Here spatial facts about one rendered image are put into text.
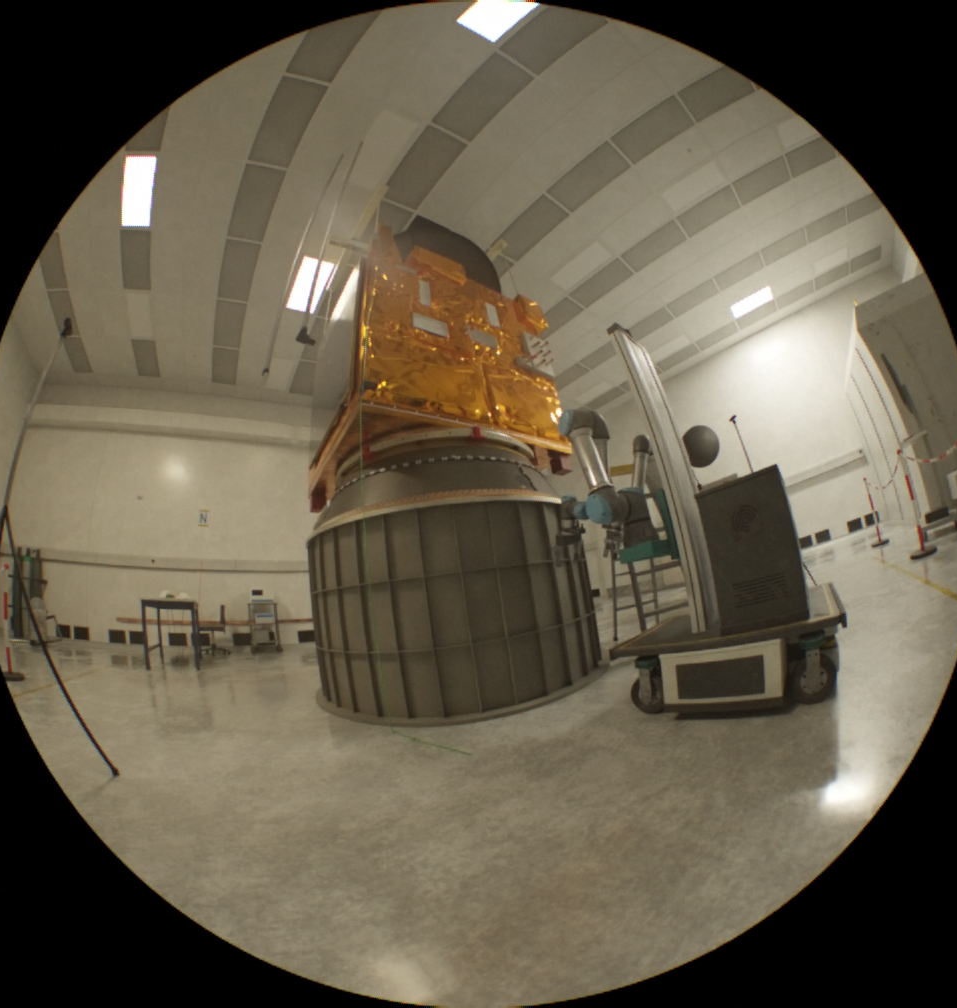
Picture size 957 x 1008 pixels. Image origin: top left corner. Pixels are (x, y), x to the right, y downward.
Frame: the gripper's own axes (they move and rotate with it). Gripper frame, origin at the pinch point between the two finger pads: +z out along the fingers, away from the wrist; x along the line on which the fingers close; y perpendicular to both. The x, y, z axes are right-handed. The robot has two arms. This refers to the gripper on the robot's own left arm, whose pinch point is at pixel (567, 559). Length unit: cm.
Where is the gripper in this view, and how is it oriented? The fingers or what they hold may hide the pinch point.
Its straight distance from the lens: 173.3
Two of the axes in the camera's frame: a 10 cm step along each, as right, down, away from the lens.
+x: -8.4, 1.1, -5.3
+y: -5.4, -1.0, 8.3
